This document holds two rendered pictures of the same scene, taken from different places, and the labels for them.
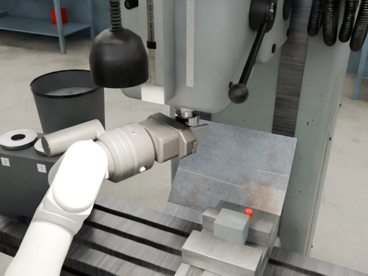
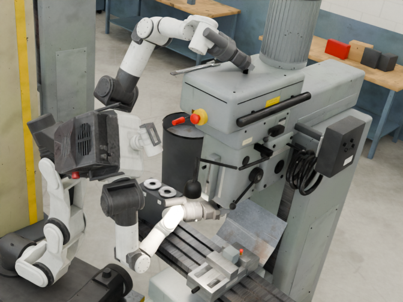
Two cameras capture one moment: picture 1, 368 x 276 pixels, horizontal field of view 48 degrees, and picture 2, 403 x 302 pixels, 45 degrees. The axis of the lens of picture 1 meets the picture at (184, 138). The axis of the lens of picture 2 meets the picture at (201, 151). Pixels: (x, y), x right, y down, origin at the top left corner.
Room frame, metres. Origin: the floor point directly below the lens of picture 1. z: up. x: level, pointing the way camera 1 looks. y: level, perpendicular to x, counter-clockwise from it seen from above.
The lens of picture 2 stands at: (-1.06, -0.35, 2.55)
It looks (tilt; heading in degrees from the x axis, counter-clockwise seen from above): 30 degrees down; 15
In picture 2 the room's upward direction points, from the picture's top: 8 degrees clockwise
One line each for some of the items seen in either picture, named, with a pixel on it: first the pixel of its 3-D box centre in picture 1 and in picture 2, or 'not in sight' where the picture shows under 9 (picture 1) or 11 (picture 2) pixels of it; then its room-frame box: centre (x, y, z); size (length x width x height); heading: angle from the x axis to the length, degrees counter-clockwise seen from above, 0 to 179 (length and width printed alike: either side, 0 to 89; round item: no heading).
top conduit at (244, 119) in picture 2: not in sight; (275, 107); (0.67, -0.15, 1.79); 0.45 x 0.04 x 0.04; 156
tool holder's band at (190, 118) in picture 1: (187, 114); not in sight; (0.70, -0.01, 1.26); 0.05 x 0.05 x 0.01
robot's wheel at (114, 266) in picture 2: not in sight; (116, 280); (0.75, 0.52, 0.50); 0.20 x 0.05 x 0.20; 81
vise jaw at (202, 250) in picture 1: (222, 256); (222, 264); (0.61, -0.08, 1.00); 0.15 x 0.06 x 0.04; 66
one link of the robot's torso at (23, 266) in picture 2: not in sight; (43, 263); (0.53, 0.83, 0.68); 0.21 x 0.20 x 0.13; 81
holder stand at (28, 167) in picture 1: (42, 174); (158, 203); (0.89, 0.36, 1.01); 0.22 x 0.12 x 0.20; 73
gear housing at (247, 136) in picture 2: not in sight; (243, 118); (0.74, -0.02, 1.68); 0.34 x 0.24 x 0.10; 156
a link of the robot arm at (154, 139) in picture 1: (148, 143); (202, 210); (0.64, 0.06, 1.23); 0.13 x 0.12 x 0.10; 40
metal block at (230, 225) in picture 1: (231, 229); (230, 255); (0.66, -0.10, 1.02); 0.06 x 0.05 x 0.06; 66
